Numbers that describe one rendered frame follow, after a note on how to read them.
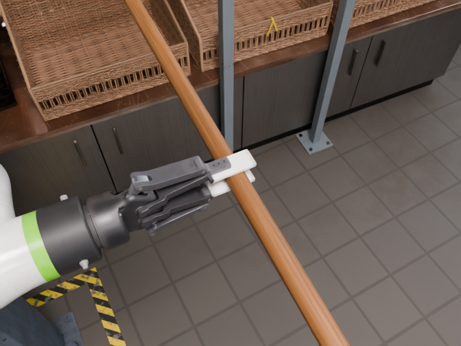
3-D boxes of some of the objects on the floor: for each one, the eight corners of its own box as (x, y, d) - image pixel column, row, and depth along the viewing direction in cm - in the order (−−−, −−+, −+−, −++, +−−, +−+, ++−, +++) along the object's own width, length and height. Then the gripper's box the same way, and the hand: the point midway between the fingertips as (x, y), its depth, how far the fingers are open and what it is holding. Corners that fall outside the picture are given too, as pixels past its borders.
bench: (-31, 162, 214) (-105, 71, 167) (379, 32, 272) (411, -63, 225) (-17, 259, 184) (-102, 182, 137) (440, 90, 243) (490, -5, 195)
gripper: (69, 170, 54) (241, 110, 60) (99, 231, 67) (238, 177, 73) (85, 218, 50) (267, 149, 56) (114, 273, 63) (259, 212, 69)
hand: (230, 173), depth 64 cm, fingers closed on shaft, 3 cm apart
